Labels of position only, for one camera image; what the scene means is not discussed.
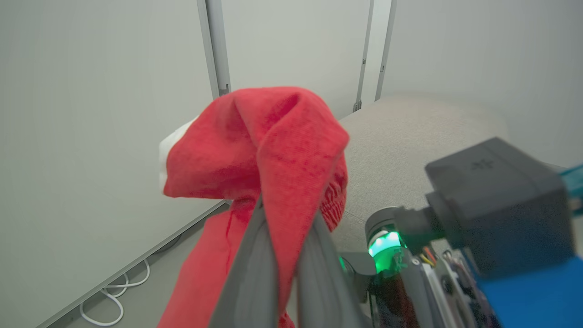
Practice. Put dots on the grey fabric sofa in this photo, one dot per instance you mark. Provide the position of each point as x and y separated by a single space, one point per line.
410 150

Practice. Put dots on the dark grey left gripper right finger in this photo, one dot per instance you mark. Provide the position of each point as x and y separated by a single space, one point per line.
323 291

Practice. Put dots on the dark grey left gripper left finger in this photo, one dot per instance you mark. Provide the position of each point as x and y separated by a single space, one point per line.
250 291

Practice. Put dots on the grey metal partition post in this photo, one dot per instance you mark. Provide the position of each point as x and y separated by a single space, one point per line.
364 54
217 45
386 45

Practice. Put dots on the teal right camera connector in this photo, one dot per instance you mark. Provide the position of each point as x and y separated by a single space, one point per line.
575 182

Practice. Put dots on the blue right camera mount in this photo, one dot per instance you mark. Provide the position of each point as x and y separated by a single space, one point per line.
537 300

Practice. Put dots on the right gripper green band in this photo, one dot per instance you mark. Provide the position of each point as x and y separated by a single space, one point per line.
410 291

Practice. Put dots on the red garment with white cuff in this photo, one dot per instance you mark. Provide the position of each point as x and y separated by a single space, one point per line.
273 150

